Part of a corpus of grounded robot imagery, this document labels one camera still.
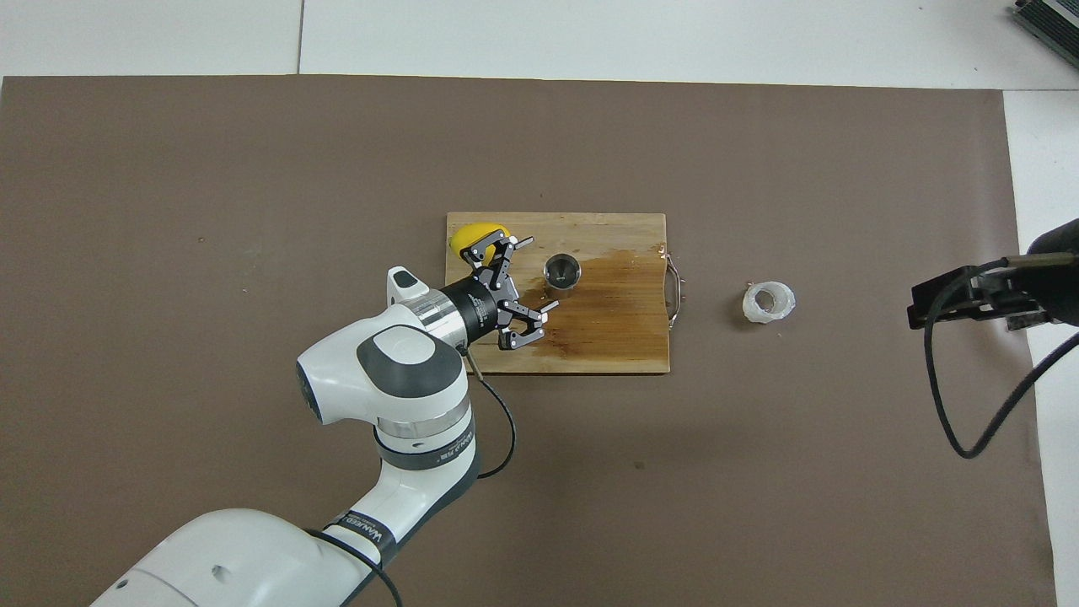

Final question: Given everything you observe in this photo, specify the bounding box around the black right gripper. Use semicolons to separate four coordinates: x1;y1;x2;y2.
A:
907;218;1079;331

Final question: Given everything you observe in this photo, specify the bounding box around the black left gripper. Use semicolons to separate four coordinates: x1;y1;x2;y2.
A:
438;234;560;351

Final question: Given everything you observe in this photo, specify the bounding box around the steel double jigger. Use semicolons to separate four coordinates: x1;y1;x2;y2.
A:
543;254;582;298

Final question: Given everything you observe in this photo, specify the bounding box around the small clear plastic cup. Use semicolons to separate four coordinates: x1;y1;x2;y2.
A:
742;281;797;325

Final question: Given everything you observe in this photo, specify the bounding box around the yellow lemon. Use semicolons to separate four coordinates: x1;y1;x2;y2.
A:
449;222;512;262

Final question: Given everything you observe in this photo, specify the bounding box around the stained wooden cutting board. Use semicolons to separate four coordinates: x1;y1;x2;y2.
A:
443;212;690;375

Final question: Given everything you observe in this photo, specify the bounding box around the grey ribbed device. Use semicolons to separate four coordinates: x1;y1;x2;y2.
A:
1009;0;1079;47

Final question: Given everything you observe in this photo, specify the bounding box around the brown paper table mat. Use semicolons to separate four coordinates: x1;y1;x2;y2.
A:
0;74;1059;607

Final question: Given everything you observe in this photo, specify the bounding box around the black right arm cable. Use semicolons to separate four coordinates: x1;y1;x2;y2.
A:
923;257;1079;460

